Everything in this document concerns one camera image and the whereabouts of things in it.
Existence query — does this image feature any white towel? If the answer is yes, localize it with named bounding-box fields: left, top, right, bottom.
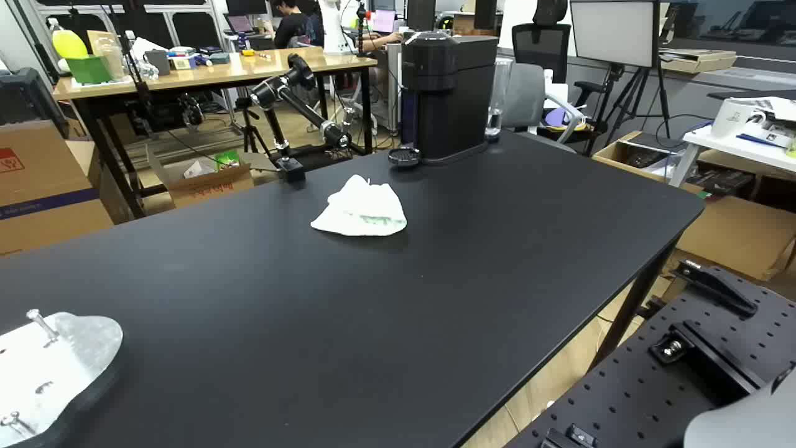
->
left=311, top=175, right=407, bottom=236

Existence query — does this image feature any black coffee machine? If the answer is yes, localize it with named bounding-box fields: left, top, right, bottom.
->
left=388, top=29, right=498, bottom=169

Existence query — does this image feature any grey office chair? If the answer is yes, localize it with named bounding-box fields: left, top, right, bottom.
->
left=485, top=61, right=583, bottom=144

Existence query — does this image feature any open cardboard box with items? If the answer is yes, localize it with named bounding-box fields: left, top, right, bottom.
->
left=158, top=158, right=253, bottom=207

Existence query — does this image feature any black tripod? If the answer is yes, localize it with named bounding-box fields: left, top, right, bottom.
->
left=236, top=97, right=275, bottom=161

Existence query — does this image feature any person in dark shirt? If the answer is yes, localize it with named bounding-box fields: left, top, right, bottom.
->
left=272, top=0, right=322, bottom=47

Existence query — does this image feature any white projector screen on tripod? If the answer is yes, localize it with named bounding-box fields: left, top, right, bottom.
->
left=570, top=0, right=664, bottom=150

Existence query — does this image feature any black perforated breadboard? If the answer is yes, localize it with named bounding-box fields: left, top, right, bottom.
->
left=506, top=265, right=796, bottom=448

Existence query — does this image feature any cardboard box on floor right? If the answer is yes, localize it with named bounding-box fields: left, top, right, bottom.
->
left=677, top=197, right=796, bottom=282

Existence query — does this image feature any green box on table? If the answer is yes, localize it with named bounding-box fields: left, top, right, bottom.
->
left=67, top=58, right=111, bottom=85

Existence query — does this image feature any wooden background table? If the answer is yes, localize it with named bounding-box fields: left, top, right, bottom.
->
left=51, top=47, right=376, bottom=219

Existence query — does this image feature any large cardboard box left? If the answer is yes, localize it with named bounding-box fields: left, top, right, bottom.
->
left=0, top=119, right=113, bottom=255

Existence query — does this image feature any white device on right table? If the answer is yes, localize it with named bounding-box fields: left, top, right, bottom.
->
left=711, top=97, right=796, bottom=150

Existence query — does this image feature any yellow balloon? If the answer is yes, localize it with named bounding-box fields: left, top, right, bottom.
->
left=50, top=29, right=90, bottom=61

